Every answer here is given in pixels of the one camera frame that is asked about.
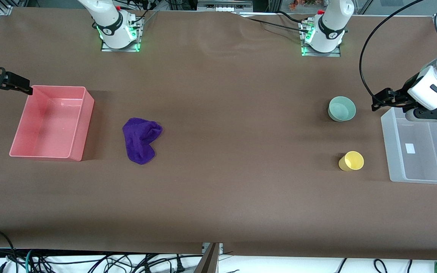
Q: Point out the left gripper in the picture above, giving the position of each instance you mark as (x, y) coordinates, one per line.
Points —
(403, 93)

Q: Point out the green bowl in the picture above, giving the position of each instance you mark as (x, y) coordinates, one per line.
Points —
(341, 109)

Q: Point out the yellow cup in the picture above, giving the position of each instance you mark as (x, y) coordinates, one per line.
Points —
(352, 161)

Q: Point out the purple cloth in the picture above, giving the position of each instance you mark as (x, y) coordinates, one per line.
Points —
(140, 138)

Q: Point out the pink plastic bin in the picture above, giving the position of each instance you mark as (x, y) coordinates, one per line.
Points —
(51, 125)

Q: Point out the white label sticker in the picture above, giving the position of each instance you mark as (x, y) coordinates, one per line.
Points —
(410, 148)

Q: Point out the clear plastic bin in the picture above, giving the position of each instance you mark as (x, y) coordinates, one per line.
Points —
(423, 151)

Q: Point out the brown table cover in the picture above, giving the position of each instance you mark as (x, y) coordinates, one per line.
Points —
(218, 151)

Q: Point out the white power strip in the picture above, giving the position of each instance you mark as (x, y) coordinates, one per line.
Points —
(224, 5)

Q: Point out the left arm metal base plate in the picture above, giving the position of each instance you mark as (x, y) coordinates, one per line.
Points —
(334, 54)

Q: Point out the aluminium frame bracket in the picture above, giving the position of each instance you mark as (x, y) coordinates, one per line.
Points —
(6, 8)

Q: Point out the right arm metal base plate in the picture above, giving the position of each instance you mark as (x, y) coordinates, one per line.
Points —
(134, 41)

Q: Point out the metal table post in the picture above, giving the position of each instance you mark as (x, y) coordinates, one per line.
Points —
(209, 259)

